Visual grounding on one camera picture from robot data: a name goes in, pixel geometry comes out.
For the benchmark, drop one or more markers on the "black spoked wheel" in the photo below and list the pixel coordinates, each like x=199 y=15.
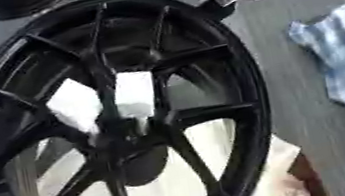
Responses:
x=224 y=101

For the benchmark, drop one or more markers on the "white sheet under wheel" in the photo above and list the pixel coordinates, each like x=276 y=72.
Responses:
x=163 y=193

